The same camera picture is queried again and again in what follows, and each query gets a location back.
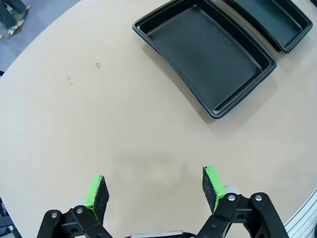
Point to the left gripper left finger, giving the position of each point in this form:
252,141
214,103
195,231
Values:
95,198

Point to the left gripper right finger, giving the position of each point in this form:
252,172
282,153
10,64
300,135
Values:
213,188

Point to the black plastic ESD tray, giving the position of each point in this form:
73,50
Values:
203,54
270,17

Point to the aluminium table frame rail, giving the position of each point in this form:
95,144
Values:
307,218

